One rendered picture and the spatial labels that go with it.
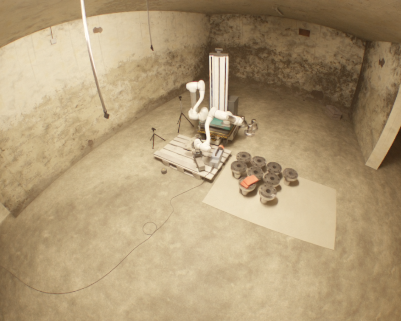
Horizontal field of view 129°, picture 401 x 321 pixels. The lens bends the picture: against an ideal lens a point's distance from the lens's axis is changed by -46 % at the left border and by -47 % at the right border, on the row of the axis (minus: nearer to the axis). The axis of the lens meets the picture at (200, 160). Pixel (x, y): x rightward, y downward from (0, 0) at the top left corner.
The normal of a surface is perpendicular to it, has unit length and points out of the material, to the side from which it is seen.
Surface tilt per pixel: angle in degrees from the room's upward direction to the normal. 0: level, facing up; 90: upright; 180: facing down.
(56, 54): 90
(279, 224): 0
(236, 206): 0
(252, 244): 0
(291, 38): 90
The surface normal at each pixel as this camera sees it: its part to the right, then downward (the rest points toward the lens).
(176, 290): -0.04, -0.75
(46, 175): 0.86, 0.32
